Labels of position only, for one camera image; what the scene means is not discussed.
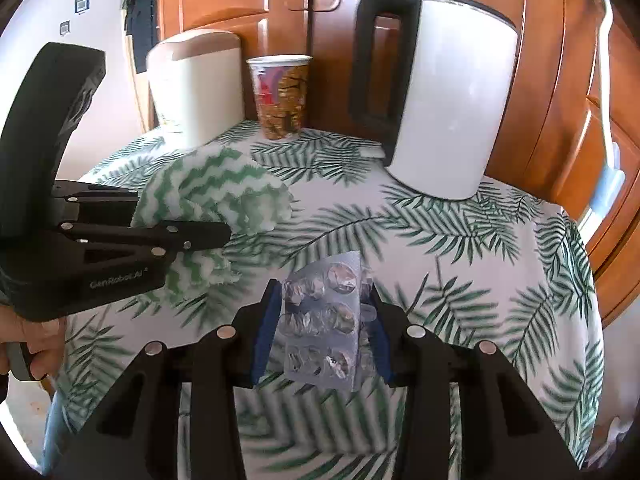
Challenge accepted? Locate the person's jeans leg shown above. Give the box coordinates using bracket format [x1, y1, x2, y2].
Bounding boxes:
[42, 394, 72, 477]

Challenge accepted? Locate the dark hanging clothing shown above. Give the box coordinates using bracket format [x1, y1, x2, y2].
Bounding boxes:
[122, 0, 161, 77]

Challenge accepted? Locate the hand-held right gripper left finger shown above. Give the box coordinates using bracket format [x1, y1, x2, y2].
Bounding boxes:
[55, 280, 284, 480]

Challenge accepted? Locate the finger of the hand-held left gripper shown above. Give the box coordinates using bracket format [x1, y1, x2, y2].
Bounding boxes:
[57, 222, 234, 262]
[52, 181, 141, 227]

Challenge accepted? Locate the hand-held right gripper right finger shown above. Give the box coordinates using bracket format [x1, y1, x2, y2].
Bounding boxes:
[360, 291, 586, 480]

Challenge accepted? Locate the white kettle with black handle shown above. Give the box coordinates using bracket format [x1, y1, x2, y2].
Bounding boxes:
[348, 0, 520, 202]

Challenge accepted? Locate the cream lidded bin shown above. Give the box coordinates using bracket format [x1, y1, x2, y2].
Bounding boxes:
[146, 30, 246, 149]

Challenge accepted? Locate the person's left hand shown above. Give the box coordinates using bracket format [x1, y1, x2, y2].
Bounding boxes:
[0, 305, 66, 382]

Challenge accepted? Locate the wooden cabinet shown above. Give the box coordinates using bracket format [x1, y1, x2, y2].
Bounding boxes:
[156, 0, 640, 327]

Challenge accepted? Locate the white and blue plastic handle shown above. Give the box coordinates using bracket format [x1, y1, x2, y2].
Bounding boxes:
[575, 0, 627, 242]

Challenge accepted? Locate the silver blister pack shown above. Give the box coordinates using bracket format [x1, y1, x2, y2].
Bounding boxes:
[279, 250, 374, 394]

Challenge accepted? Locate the green zigzag cloth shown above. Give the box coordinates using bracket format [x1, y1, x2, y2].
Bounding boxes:
[132, 147, 294, 307]

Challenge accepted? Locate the leaf-print tablecloth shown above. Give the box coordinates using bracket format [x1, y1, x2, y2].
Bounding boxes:
[45, 120, 607, 480]

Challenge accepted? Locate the printed paper cup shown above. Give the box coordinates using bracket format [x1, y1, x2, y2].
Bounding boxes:
[246, 54, 314, 141]

